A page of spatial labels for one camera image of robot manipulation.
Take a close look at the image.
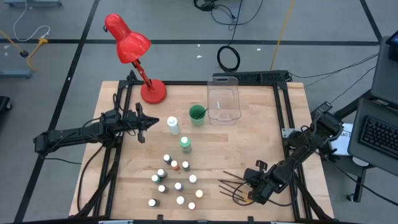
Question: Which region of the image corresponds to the black caster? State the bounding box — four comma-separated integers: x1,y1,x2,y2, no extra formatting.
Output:
0,95,12,114

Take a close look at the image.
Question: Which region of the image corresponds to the green plastic cup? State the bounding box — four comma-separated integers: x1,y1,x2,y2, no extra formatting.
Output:
188,105,207,128

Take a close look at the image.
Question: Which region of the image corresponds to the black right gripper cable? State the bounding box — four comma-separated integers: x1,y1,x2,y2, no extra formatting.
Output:
231,182,295,208

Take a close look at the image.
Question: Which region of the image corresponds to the grey monitor back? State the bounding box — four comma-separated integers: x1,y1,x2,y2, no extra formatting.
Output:
369,35,398,106

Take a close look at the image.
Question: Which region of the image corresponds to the grey laptop black keyboard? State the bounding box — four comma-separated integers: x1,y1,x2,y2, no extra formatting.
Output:
347,98,398,177

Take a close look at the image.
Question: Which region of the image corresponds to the clear plastic bin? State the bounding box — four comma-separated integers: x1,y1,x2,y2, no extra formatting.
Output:
206,76,243,126

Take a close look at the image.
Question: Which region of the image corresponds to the long yellow cable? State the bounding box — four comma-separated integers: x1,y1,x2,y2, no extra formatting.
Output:
269,0,296,71

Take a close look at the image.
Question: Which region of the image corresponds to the red desk lamp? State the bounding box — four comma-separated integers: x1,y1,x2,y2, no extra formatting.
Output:
103,13,168,105

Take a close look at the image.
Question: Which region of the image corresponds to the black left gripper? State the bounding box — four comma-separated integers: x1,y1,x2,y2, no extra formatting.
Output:
127,102,160,144

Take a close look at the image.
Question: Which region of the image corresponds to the white cable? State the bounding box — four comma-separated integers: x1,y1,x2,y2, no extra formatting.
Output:
12,0,51,42

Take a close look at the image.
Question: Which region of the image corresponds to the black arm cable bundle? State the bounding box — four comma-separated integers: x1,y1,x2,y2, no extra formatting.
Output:
76,142,108,215

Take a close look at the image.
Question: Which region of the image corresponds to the large green paint bottle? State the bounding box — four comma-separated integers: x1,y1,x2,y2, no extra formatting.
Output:
179,136,193,154

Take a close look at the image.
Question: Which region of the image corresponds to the long black cable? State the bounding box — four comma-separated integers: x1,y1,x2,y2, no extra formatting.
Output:
210,0,265,46

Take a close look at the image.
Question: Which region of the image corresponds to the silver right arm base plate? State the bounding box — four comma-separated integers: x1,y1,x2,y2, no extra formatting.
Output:
281,127,301,139

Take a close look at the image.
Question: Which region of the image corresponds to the yellow extension cord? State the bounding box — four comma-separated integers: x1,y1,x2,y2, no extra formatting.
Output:
0,29,50,70

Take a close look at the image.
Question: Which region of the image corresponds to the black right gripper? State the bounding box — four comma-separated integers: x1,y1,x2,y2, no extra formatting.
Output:
243,159,276,206

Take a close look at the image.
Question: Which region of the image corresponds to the black power strip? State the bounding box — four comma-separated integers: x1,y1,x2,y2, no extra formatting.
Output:
212,70,293,84

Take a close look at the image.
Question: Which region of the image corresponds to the coiled black cable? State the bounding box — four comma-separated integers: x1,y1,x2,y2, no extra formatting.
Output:
216,45,241,73

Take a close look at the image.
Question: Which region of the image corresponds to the thin black cable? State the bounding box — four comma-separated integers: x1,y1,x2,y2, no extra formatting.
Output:
289,53,379,80

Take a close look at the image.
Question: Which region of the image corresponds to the large white paint bottle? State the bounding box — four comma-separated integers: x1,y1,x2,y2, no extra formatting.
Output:
166,115,181,136

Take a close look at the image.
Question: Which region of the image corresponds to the white round disc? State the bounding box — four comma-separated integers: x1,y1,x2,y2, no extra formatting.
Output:
351,156,370,167

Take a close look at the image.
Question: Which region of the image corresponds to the black device blue screen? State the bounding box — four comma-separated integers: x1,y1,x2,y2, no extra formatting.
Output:
386,30,398,60

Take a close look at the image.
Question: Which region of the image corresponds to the grey table foot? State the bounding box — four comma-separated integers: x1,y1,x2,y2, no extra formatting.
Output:
3,0,63,7
0,68,34,78

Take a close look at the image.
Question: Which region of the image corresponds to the white cardboard box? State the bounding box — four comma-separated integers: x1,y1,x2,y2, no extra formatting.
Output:
329,123,354,156

